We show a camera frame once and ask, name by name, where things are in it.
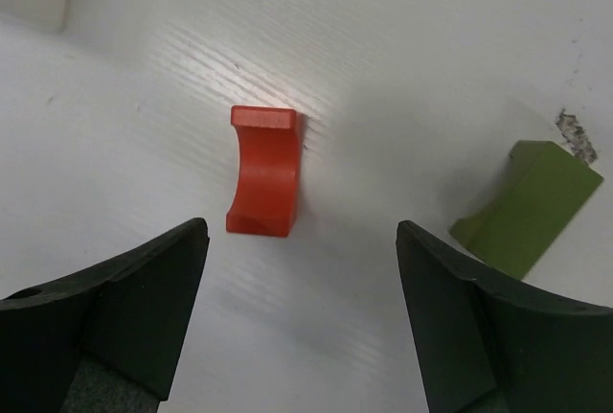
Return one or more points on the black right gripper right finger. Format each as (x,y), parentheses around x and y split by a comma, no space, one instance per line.
(489,343)

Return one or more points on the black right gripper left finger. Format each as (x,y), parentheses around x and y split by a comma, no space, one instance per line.
(107,338)

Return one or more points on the green arch wood block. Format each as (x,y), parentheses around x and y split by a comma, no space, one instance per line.
(544,188)

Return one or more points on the red wood block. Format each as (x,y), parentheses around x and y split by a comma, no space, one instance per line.
(269,148)

